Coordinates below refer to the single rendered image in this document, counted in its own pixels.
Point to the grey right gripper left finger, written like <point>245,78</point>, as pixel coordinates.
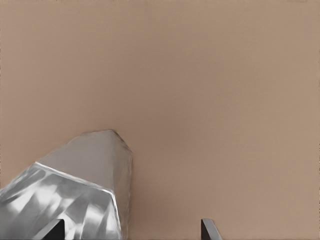
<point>55,231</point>

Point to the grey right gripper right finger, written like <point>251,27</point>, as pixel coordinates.
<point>209,230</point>

